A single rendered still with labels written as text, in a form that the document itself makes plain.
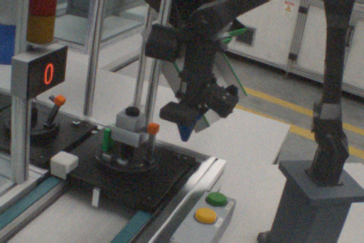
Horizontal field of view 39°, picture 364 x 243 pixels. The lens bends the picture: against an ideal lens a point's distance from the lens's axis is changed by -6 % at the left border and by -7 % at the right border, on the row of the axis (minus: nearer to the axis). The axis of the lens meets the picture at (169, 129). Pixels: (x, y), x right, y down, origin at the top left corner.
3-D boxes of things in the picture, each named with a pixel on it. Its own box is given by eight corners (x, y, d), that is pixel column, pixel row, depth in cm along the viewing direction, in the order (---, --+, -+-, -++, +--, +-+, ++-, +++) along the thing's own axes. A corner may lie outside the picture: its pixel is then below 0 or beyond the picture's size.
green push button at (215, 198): (227, 203, 111) (229, 195, 110) (222, 212, 108) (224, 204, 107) (210, 197, 112) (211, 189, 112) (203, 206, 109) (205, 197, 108)
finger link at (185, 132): (169, 111, 104) (198, 120, 103) (176, 105, 107) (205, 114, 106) (163, 143, 107) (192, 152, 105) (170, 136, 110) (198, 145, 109)
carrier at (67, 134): (97, 132, 132) (102, 84, 126) (43, 172, 111) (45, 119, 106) (20, 106, 139) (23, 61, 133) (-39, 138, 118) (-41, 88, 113)
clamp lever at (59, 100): (54, 123, 122) (67, 99, 118) (50, 126, 120) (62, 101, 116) (43, 114, 122) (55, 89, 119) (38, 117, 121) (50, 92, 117)
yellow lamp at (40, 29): (58, 39, 93) (61, 13, 91) (43, 45, 89) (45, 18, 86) (36, 33, 94) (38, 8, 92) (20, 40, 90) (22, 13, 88)
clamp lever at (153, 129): (156, 157, 115) (160, 123, 111) (151, 160, 113) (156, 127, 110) (140, 152, 116) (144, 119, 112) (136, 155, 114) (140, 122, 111)
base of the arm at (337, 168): (344, 185, 103) (352, 159, 100) (318, 186, 101) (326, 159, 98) (328, 168, 109) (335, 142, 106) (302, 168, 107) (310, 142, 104)
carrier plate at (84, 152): (195, 165, 124) (196, 157, 124) (152, 214, 104) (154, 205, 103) (102, 134, 131) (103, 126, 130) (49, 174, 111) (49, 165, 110)
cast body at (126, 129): (146, 140, 115) (151, 110, 112) (138, 148, 112) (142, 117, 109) (111, 128, 118) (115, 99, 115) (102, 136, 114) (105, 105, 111)
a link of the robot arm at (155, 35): (220, 10, 101) (161, -2, 103) (212, 18, 94) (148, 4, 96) (210, 65, 106) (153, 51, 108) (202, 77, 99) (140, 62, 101)
